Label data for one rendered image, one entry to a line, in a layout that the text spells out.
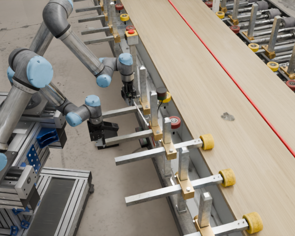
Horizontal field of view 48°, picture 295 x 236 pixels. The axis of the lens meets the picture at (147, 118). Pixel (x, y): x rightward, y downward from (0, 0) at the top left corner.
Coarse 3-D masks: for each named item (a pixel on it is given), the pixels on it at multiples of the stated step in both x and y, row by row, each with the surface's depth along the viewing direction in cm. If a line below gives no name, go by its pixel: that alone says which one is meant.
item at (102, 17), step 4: (120, 12) 332; (92, 16) 327; (96, 16) 327; (100, 16) 326; (104, 16) 327; (116, 16) 330; (80, 20) 323; (84, 20) 324; (88, 20) 325; (92, 20) 326
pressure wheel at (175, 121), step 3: (171, 117) 199; (174, 117) 199; (177, 117) 199; (171, 120) 197; (174, 120) 196; (177, 120) 197; (180, 120) 197; (171, 123) 195; (174, 123) 195; (177, 123) 195; (180, 123) 197; (171, 126) 195; (174, 126) 195; (177, 126) 196; (174, 132) 203
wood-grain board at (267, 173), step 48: (144, 0) 332; (192, 0) 328; (192, 48) 259; (240, 48) 256; (192, 96) 214; (240, 96) 212; (288, 96) 210; (240, 144) 181; (288, 144) 180; (240, 192) 158; (288, 192) 157
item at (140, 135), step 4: (140, 132) 197; (144, 132) 197; (148, 132) 197; (152, 132) 197; (120, 136) 195; (124, 136) 195; (128, 136) 195; (132, 136) 195; (136, 136) 195; (140, 136) 196; (144, 136) 197; (148, 136) 198; (108, 140) 193; (112, 140) 193; (116, 140) 193; (120, 140) 194; (124, 140) 195; (128, 140) 196; (108, 144) 193; (112, 144) 194
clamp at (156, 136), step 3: (150, 120) 204; (150, 123) 201; (150, 126) 201; (153, 126) 199; (156, 126) 199; (159, 126) 199; (153, 129) 197; (156, 129) 197; (159, 129) 197; (153, 132) 195; (153, 135) 197; (156, 135) 194; (159, 135) 195; (162, 135) 196; (156, 138) 196; (159, 138) 196
